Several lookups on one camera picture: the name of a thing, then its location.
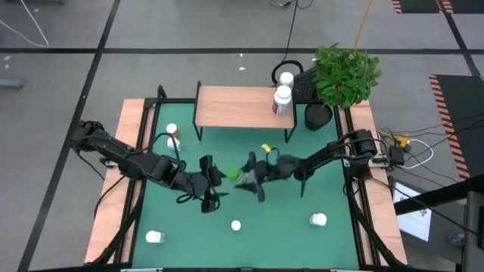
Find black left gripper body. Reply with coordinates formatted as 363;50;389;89
177;154;220;213

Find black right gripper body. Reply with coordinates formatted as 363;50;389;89
247;151;304;203

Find green medicine bottle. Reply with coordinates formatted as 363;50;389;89
225;165;253;186

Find small amber pill bottle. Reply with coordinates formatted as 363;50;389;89
166;122;182;139

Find white bottle maroon label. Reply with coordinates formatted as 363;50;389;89
271;85;293;116

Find wooden shelf black metal legs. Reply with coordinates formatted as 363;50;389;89
191;80;298;144

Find green table mat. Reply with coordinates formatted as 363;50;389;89
132;102;359;269

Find black plant pot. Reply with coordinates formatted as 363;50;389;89
304;102;334;132

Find black perforated pad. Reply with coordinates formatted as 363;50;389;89
293;67;321;102

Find green leafy plant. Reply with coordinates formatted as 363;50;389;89
312;43;383;110

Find black power adapter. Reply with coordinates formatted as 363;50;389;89
389;145;405;165

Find yellow power plug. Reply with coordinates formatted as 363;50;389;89
392;134;411;149

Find white printed sheet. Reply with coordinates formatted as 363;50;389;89
392;180;434;243

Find black rig beam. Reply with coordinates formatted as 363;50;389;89
392;173;484;216

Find black orange striped floor mat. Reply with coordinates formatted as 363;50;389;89
429;74;484;181
391;0;484;14

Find grey floor object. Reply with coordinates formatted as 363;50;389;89
0;78;24;90

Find black metal table frame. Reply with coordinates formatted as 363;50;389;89
85;85;409;272

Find black floor cable with loop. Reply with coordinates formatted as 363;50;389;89
270;0;315;87

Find white looped cable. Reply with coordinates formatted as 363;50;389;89
399;138;435;170

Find yellow floor cable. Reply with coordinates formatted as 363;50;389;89
353;0;375;54

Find grey rig post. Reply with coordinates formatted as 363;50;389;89
461;190;484;272

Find white floor cable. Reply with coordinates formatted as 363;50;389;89
0;0;50;48

